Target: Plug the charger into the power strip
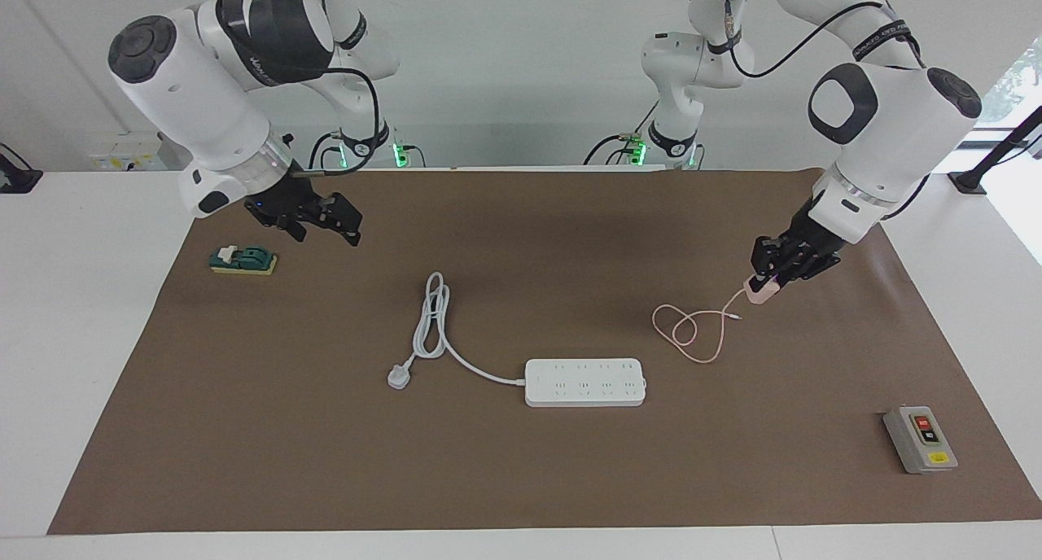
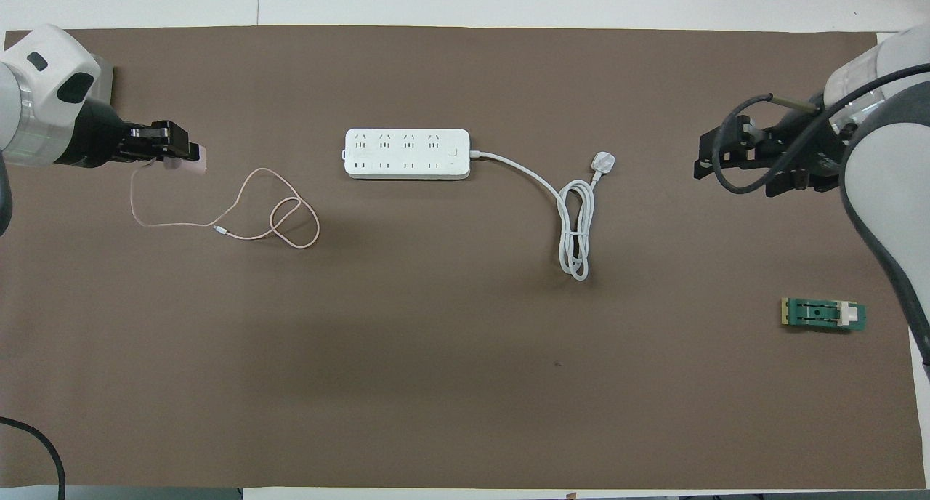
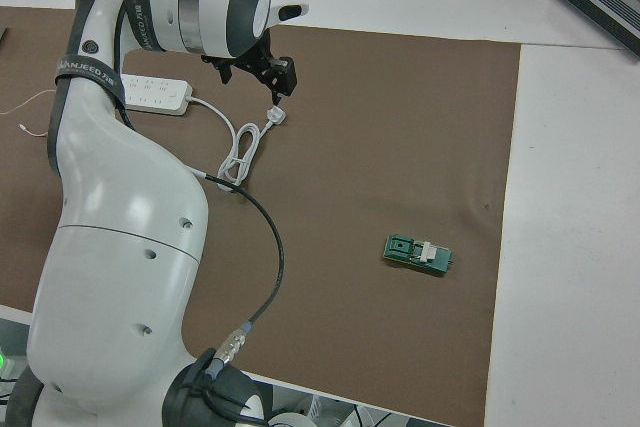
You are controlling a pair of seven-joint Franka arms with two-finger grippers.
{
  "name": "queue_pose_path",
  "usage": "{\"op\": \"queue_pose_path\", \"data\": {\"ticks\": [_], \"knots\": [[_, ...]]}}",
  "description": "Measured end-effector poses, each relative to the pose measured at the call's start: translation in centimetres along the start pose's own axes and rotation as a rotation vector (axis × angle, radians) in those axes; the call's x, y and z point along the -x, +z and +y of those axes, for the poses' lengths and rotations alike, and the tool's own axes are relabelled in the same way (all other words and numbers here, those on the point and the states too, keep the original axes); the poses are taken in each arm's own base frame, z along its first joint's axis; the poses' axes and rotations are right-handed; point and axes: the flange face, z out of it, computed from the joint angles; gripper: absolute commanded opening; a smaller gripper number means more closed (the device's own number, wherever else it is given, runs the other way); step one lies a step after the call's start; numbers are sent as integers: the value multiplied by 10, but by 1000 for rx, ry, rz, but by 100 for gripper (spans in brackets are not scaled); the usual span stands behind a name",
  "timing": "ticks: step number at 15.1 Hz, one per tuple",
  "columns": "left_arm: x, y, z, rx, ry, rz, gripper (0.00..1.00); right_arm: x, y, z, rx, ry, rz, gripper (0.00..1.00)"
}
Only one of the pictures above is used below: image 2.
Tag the grey on-off switch box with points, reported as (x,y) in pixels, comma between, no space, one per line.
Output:
(106,82)

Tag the pink charger adapter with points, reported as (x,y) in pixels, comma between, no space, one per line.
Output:
(190,162)

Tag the brown table mat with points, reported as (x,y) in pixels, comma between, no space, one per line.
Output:
(436,384)

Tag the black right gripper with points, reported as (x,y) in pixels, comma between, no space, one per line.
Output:
(799,147)

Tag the green knife switch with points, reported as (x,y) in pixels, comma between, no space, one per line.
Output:
(821,315)

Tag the white power strip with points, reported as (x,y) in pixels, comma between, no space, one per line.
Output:
(407,153)

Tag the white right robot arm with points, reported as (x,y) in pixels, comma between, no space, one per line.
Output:
(886,166)

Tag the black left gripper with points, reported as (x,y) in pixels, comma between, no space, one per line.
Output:
(94,133)

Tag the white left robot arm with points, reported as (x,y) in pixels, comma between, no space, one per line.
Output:
(36,100)

